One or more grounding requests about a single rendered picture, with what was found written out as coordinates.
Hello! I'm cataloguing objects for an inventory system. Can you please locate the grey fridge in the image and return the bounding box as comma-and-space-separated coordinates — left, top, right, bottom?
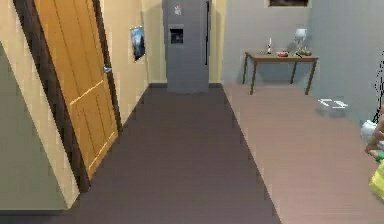
162, 0, 213, 94

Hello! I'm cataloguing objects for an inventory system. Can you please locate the brown wooden table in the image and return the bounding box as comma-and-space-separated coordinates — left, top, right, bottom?
242, 51, 320, 96

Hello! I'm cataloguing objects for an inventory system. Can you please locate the orange wooden room door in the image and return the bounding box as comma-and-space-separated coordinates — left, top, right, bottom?
33, 0, 119, 180

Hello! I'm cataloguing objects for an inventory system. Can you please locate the grey box with white bands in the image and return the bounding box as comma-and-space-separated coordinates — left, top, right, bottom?
316, 97, 349, 118

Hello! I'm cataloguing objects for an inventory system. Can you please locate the white round object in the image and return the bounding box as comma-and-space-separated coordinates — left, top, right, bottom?
360, 119, 378, 144

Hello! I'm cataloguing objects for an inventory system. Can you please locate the yellow green object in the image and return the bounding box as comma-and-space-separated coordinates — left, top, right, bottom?
369, 159, 384, 202

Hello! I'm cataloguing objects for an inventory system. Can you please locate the blue wall poster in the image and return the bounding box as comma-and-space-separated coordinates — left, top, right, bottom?
129, 25, 147, 63

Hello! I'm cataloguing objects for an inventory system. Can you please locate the dark framed wall picture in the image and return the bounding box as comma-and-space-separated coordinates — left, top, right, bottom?
268, 0, 311, 8

